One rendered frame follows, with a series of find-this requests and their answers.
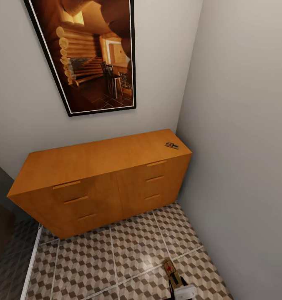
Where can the door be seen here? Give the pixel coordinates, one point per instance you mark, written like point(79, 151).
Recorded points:
point(18, 232)

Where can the cabinet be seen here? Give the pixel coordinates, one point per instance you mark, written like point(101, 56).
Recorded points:
point(73, 189)

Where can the mousetrap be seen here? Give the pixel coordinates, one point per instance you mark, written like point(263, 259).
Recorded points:
point(171, 145)
point(172, 273)

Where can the picture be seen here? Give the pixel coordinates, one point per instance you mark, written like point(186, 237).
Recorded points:
point(90, 49)

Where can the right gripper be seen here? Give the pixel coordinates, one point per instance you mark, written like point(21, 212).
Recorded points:
point(172, 291)

